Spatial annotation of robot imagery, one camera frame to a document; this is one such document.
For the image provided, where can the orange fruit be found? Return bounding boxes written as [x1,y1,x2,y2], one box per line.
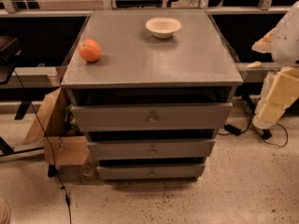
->
[78,39,102,63]

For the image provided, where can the black table leg right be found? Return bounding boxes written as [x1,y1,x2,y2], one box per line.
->
[241,91,273,140]

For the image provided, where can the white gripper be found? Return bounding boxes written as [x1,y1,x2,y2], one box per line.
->
[253,67,299,129]

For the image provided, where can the grey top drawer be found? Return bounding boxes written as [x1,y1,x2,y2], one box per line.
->
[72,103,232,132]

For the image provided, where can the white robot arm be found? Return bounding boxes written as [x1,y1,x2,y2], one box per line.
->
[252,2,299,129]

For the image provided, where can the white bowl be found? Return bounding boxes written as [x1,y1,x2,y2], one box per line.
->
[146,17,181,39]

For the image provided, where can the small yellow sponge piece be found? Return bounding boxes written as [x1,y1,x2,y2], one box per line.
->
[245,61,262,69]

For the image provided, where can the black power adapter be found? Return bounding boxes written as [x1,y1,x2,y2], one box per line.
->
[224,124,241,136]

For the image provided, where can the grey drawer cabinet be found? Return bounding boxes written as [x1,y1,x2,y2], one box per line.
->
[62,9,242,167]

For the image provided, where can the brown cardboard box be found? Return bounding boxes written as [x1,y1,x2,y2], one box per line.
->
[23,88,90,165]

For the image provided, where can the black cable right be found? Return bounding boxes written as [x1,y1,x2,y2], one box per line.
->
[217,112,290,148]

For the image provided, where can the black floor cable left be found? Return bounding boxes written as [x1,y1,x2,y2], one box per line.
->
[11,68,73,224]

